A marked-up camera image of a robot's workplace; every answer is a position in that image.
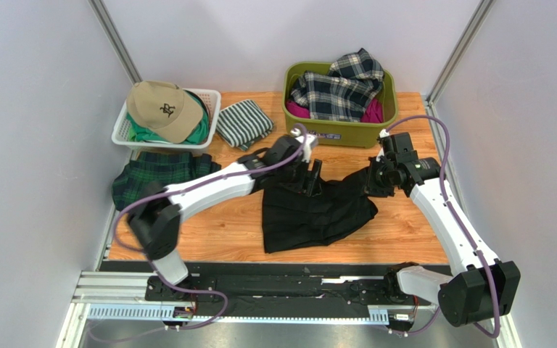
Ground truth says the beige baseball cap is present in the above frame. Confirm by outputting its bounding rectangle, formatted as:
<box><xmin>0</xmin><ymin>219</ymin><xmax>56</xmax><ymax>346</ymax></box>
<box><xmin>126</xmin><ymin>80</ymin><xmax>203</xmax><ymax>144</ymax></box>

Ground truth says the green plaid skirt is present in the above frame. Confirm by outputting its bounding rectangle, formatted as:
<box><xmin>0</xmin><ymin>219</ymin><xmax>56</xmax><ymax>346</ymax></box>
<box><xmin>111</xmin><ymin>152</ymin><xmax>221</xmax><ymax>211</ymax></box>

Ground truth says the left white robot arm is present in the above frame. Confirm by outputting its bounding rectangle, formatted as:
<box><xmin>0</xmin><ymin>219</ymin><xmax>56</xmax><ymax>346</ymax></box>
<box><xmin>125</xmin><ymin>131</ymin><xmax>318</xmax><ymax>286</ymax></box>

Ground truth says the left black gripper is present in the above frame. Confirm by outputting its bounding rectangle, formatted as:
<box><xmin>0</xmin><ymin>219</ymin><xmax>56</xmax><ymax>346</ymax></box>
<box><xmin>276</xmin><ymin>154</ymin><xmax>321</xmax><ymax>196</ymax></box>

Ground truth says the green garment in basket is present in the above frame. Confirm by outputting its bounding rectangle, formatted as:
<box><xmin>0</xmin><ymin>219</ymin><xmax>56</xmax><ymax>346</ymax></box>
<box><xmin>126</xmin><ymin>91</ymin><xmax>210</xmax><ymax>145</ymax></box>

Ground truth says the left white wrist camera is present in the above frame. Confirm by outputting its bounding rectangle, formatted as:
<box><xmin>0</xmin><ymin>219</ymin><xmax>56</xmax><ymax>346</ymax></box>
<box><xmin>290</xmin><ymin>125</ymin><xmax>318</xmax><ymax>163</ymax></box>

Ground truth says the pink garment in tub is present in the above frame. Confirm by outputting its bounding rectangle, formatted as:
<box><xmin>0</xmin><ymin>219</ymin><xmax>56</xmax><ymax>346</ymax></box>
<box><xmin>285</xmin><ymin>99</ymin><xmax>384</xmax><ymax>123</ymax></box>

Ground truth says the white plastic basket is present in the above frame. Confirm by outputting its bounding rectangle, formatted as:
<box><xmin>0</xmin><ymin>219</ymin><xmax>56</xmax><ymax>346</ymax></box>
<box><xmin>111</xmin><ymin>88</ymin><xmax>222</xmax><ymax>154</ymax></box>

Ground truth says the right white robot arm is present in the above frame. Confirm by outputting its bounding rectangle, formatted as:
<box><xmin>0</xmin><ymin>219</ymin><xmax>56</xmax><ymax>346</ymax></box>
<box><xmin>364</xmin><ymin>130</ymin><xmax>521</xmax><ymax>327</ymax></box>

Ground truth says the black garment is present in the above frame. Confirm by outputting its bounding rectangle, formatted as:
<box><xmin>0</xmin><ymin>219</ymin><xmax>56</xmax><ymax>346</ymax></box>
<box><xmin>261</xmin><ymin>168</ymin><xmax>378</xmax><ymax>254</ymax></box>

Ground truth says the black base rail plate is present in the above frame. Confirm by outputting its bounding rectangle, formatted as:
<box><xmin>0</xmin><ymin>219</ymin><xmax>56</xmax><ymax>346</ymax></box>
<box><xmin>99</xmin><ymin>261</ymin><xmax>435</xmax><ymax>321</ymax></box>

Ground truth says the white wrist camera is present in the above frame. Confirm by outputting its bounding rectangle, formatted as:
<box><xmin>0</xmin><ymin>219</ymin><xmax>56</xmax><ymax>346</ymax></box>
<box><xmin>290</xmin><ymin>125</ymin><xmax>318</xmax><ymax>163</ymax></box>
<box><xmin>378</xmin><ymin>128</ymin><xmax>390</xmax><ymax>140</ymax></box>

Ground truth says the olive green plastic tub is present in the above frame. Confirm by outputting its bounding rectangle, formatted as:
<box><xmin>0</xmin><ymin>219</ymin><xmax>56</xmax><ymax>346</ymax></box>
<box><xmin>281</xmin><ymin>62</ymin><xmax>399</xmax><ymax>149</ymax></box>

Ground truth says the grey white plaid skirt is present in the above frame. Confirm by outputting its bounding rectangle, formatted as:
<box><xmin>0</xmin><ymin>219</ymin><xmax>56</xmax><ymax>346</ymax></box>
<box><xmin>289</xmin><ymin>48</ymin><xmax>385</xmax><ymax>123</ymax></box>

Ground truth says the striped folded cloth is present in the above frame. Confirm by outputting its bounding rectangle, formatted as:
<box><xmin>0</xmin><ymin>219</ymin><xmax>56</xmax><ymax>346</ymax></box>
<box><xmin>216</xmin><ymin>99</ymin><xmax>274</xmax><ymax>151</ymax></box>

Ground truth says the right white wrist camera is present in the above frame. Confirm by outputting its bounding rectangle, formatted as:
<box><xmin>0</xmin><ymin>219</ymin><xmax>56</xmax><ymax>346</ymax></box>
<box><xmin>378</xmin><ymin>128</ymin><xmax>390</xmax><ymax>140</ymax></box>

